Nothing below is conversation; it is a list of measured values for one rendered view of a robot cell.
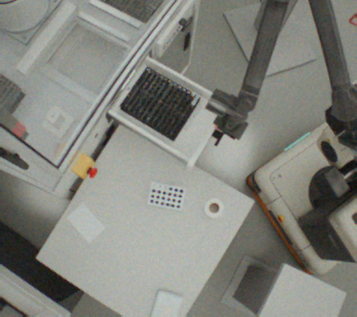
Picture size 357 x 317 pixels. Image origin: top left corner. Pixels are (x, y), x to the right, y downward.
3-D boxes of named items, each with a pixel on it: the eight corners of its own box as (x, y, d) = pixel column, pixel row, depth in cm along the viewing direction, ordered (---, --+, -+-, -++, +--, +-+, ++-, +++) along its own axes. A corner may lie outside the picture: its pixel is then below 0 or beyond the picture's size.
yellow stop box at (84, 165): (97, 164, 140) (94, 160, 133) (86, 181, 139) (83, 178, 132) (85, 156, 141) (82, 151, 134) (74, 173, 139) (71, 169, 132)
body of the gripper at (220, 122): (221, 108, 134) (226, 100, 127) (247, 125, 133) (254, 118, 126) (211, 124, 132) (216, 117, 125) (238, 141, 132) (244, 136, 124)
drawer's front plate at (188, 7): (197, 6, 161) (199, -8, 150) (159, 59, 154) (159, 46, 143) (193, 5, 161) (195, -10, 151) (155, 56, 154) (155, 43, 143)
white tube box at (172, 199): (185, 190, 148) (186, 188, 144) (180, 212, 145) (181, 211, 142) (152, 182, 148) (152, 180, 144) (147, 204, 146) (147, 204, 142)
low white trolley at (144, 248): (224, 214, 221) (255, 201, 148) (166, 308, 206) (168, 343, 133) (134, 160, 226) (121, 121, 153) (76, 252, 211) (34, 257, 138)
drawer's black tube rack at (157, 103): (199, 102, 148) (201, 97, 142) (174, 143, 144) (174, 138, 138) (147, 72, 150) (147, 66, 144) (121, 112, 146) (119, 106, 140)
